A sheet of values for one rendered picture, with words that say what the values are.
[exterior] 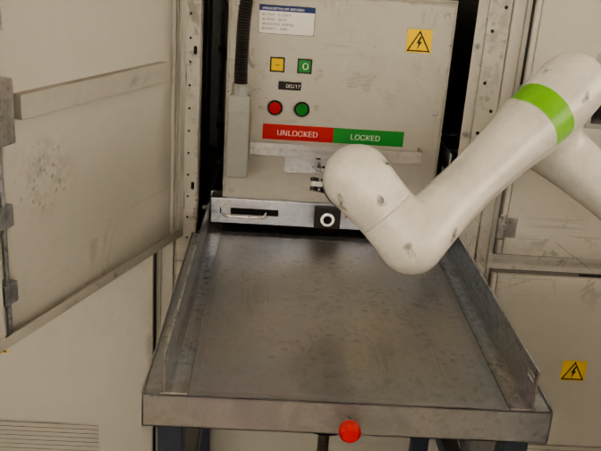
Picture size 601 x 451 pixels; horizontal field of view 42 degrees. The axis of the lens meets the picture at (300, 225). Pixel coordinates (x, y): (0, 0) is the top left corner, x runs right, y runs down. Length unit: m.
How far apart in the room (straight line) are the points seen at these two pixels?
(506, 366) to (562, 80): 0.49
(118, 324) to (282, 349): 0.67
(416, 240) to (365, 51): 0.66
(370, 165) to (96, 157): 0.56
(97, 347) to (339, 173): 0.94
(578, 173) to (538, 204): 0.32
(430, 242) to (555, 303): 0.79
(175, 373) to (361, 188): 0.40
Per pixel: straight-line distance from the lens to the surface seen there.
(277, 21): 1.74
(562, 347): 2.02
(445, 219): 1.24
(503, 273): 1.90
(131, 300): 1.88
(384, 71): 1.77
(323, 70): 1.76
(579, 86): 1.42
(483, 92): 1.77
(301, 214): 1.82
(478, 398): 1.27
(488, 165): 1.30
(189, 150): 1.76
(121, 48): 1.55
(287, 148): 1.75
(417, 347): 1.38
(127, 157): 1.61
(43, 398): 2.06
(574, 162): 1.55
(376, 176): 1.20
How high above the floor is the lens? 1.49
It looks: 20 degrees down
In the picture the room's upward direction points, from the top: 4 degrees clockwise
